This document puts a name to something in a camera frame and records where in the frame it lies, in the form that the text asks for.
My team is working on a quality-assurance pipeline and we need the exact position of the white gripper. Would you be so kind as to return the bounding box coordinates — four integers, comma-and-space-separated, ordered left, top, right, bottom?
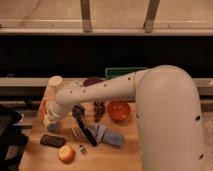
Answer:
43, 103, 69, 128

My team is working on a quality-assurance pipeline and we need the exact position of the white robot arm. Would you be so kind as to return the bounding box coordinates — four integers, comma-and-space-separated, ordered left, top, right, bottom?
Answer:
44, 65, 205, 171

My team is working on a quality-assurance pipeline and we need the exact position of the white paper cup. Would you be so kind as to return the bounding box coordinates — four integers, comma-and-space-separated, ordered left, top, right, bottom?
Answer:
48, 75, 63, 99

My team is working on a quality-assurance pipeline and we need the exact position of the black rectangular case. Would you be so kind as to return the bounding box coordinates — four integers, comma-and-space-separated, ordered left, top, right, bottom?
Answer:
40, 134, 65, 148

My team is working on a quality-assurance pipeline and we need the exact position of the red yellow apple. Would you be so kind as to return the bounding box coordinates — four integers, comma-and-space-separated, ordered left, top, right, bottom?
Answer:
58, 145, 75, 164

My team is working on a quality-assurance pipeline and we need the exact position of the dark grape bunch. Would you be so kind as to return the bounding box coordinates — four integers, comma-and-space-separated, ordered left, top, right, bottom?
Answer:
94, 102, 105, 122

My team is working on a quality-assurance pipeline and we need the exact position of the silver fork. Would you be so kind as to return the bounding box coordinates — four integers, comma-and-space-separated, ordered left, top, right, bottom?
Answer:
71, 128, 87, 155

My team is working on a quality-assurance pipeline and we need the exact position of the black chair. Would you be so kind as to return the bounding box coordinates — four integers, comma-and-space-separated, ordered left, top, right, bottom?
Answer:
0, 104, 28, 171

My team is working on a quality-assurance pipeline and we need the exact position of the purple bowl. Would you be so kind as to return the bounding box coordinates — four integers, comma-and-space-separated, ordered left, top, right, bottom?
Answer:
83, 77, 103, 87

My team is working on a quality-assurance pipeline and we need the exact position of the blue folded cloth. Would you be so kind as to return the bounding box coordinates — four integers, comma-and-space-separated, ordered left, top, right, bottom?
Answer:
89, 123, 124, 148

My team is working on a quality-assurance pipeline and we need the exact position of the red bowl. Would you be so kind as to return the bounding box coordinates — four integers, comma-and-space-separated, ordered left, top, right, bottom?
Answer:
107, 101, 131, 122

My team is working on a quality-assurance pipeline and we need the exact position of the green plastic tray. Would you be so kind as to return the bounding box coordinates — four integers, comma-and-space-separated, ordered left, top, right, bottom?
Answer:
105, 67, 145, 79

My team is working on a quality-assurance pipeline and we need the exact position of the black handled kitchen tool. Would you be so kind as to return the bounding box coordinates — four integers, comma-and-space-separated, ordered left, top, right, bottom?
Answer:
71, 105, 97, 147

